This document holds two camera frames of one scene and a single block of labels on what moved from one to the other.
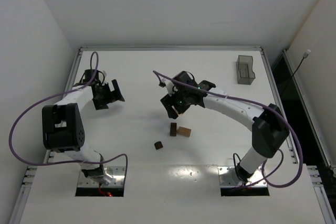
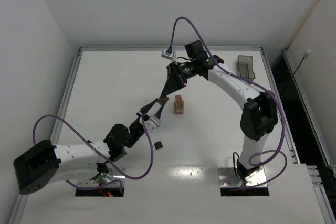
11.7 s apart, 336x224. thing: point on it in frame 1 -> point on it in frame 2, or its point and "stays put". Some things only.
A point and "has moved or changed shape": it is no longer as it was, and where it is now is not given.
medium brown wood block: x=184 y=131 has moved or changed shape
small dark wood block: x=158 y=145 stays put
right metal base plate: x=228 y=177 stays put
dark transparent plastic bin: x=245 y=73 stays put
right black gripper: x=176 y=104 -> x=175 y=76
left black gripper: x=105 y=95 -> x=142 y=118
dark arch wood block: x=173 y=129 has moved or changed shape
